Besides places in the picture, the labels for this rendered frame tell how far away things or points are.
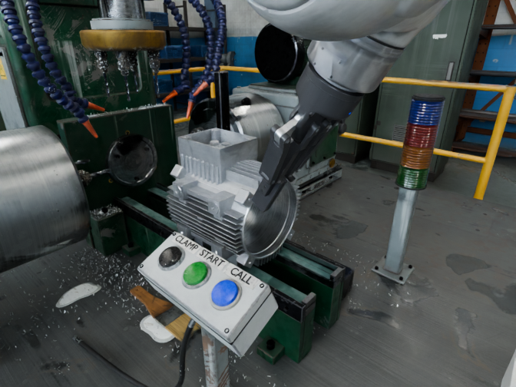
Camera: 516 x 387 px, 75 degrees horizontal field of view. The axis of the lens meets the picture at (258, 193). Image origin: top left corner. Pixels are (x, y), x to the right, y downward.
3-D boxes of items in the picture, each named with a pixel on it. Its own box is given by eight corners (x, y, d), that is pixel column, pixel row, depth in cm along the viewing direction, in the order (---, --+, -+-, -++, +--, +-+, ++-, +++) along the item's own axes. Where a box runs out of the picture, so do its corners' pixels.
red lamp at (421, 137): (398, 144, 69) (402, 123, 67) (408, 138, 73) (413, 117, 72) (429, 150, 66) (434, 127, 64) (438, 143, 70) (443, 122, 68)
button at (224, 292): (210, 303, 38) (204, 295, 36) (228, 282, 39) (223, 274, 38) (229, 316, 36) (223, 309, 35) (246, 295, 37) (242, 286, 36)
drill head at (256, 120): (169, 178, 107) (160, 97, 96) (256, 150, 134) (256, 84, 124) (223, 202, 91) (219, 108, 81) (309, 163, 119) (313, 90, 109)
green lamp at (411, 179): (391, 184, 73) (395, 165, 71) (401, 176, 77) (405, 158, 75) (420, 192, 69) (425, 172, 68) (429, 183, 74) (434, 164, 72)
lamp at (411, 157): (395, 165, 71) (398, 144, 69) (405, 158, 75) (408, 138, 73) (425, 172, 68) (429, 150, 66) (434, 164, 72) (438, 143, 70)
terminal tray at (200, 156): (180, 171, 68) (176, 137, 65) (218, 159, 75) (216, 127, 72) (219, 187, 61) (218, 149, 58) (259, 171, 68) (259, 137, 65)
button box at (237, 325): (153, 288, 47) (133, 266, 43) (189, 250, 50) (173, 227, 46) (242, 359, 36) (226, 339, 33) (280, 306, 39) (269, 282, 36)
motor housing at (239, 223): (170, 244, 72) (160, 159, 64) (233, 213, 85) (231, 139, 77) (237, 286, 60) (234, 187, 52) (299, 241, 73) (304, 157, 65)
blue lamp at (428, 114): (402, 123, 67) (406, 100, 66) (413, 117, 72) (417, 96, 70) (434, 127, 64) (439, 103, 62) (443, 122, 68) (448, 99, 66)
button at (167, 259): (159, 266, 44) (153, 259, 42) (176, 249, 45) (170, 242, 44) (173, 276, 42) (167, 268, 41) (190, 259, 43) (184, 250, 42)
